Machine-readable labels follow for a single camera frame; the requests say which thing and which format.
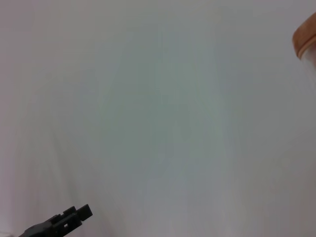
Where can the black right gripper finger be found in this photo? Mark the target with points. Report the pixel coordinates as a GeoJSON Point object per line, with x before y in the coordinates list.
{"type": "Point", "coordinates": [61, 222]}

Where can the clear glass dispenser jar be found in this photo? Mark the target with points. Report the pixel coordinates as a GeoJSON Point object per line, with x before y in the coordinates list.
{"type": "Point", "coordinates": [311, 59]}

